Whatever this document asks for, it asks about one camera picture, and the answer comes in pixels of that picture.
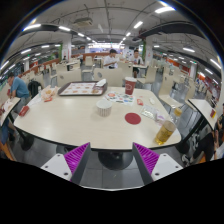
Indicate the group of beige chairs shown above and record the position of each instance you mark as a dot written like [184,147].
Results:
[108,76]

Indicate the group of ceiling lights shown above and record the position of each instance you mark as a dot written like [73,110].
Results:
[164,9]

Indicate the black backpack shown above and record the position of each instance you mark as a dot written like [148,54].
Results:
[34,88]

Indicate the brown houndstooth paper cup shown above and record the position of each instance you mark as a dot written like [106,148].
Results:
[104,109]

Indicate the purple tissue pack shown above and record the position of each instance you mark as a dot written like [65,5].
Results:
[160,119]

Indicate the crumpled white napkin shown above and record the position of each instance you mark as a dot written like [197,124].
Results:
[152,100]

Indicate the small red sauce packet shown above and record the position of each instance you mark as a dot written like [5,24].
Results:
[140,102]

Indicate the white paper receipt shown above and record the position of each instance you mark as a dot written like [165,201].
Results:
[35,100]

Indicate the colourful sticker sheet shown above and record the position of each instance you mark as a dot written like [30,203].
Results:
[118,98]

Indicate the small red box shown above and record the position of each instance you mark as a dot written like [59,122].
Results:
[213,113]

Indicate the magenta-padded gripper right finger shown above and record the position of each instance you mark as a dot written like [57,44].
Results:
[146,158]

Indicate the small red carton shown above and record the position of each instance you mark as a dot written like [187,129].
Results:
[23,110]

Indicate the clear bottle of yellow drink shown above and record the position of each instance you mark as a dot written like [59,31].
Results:
[164,133]

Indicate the dark food tray with paper liner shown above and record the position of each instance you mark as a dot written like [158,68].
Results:
[80,88]

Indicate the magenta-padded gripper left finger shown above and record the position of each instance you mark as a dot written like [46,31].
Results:
[76,158]

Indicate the ceiling air conditioner unit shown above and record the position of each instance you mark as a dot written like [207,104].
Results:
[83,22]

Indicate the flat round red coaster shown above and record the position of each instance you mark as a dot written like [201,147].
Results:
[133,118]

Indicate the person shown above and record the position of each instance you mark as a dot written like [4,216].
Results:
[205,145]
[110,61]
[19,89]
[136,60]
[4,133]

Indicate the white napkin on tray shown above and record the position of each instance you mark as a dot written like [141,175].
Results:
[100,83]

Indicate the clear plastic packet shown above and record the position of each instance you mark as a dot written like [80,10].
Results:
[148,112]

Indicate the red paper drink cup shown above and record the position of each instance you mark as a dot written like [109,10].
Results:
[130,87]

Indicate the beige dining table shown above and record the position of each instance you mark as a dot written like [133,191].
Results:
[8,106]
[201,108]

